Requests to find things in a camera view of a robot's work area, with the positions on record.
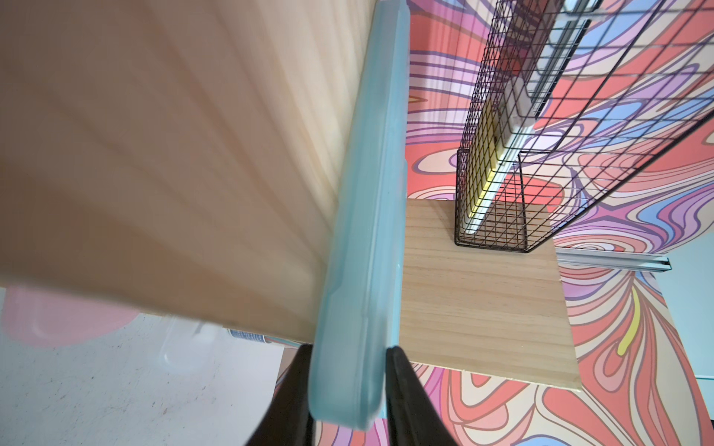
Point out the box in shelf basket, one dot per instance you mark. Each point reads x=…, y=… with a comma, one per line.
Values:
x=504, y=124

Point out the wooden two-tier shelf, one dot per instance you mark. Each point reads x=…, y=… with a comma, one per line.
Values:
x=180, y=156

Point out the pencil tube blue lid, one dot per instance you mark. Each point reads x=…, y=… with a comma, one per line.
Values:
x=247, y=336

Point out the clear pencil case lower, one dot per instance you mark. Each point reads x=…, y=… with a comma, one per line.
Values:
x=186, y=345

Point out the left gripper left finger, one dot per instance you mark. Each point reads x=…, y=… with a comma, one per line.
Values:
x=288, y=420

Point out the black wire basket on shelf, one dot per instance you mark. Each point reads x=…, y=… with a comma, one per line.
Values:
x=614, y=85

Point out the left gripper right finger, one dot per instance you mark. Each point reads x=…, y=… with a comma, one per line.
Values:
x=412, y=418

